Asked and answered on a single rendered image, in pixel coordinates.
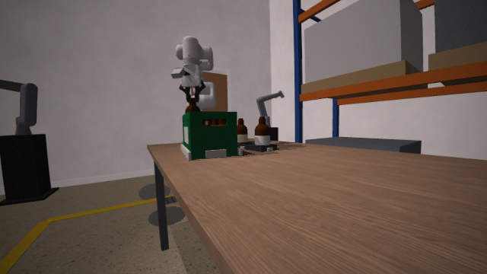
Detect brown glass bottle with white label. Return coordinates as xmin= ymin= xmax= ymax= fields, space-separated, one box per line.
xmin=255 ymin=116 xmax=270 ymax=146

